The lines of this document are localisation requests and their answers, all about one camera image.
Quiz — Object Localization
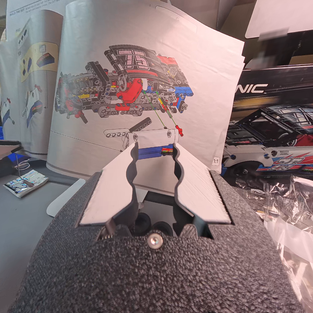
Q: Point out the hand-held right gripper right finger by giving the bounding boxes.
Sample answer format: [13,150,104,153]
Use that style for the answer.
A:
[172,142,233,236]

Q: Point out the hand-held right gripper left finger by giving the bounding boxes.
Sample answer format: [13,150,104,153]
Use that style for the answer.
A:
[79,141,140,236]

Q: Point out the black toy tire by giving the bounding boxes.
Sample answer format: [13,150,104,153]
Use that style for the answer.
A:
[134,213,151,234]
[153,221,173,237]

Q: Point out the instruction booklet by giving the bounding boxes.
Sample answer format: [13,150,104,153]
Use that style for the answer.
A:
[0,0,245,217]

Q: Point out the shiny sticker sheet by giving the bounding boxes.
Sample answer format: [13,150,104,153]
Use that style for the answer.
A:
[4,169,49,198]

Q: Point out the clear plastic bags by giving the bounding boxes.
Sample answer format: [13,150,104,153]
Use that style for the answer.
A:
[235,175,313,301]

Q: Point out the toy car set box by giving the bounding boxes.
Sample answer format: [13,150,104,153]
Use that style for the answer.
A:
[215,0,313,182]

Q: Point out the white cable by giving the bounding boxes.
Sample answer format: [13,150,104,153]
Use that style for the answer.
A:
[15,158,31,171]

